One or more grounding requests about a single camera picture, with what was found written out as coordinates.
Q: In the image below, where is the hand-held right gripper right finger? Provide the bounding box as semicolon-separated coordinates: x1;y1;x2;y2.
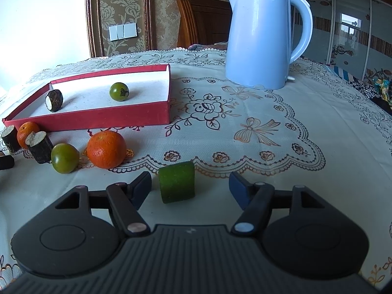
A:
229;171;331;236

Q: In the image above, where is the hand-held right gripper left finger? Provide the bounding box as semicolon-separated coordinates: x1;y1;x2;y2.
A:
51;171;153;237

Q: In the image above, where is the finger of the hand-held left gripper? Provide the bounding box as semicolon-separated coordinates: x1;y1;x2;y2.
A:
0;155;15;171

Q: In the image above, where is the dark sugarcane piece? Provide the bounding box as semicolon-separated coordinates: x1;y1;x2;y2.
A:
25;131;55;164
1;125;23;154

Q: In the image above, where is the small orange mandarin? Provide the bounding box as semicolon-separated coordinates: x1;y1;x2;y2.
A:
17;122;40;150

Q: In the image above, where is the green cucumber chunk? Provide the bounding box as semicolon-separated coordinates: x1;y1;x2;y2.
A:
158;161;196;205

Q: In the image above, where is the yellowish green tomato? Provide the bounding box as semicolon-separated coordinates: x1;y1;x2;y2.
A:
51;143;80;175

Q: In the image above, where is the red shallow cardboard box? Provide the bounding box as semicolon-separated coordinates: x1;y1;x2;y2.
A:
1;64;171;132

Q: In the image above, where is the large orange mandarin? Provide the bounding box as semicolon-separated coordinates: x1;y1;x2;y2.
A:
86;130;127;170

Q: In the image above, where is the dark water chestnut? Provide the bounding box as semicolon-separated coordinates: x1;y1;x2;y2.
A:
45;89;64;112

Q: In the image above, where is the pink blanket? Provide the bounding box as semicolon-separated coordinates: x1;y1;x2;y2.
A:
187;41;229;51

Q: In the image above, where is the light blue electric kettle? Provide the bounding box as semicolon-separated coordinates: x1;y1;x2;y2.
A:
224;0;314;90

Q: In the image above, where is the striped bedding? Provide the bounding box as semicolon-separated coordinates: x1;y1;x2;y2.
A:
324;64;392;114

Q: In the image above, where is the colourful patterned cloth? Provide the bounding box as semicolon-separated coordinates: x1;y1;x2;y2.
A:
372;77;392;108

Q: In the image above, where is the floral sliding door wardrobe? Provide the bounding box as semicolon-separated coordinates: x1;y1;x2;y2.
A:
291;0;392;81

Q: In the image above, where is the white wall light switch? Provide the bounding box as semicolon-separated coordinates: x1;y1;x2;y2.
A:
109;23;138;41

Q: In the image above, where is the brown wall moulding frame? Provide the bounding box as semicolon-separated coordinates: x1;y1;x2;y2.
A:
84;0;154;59

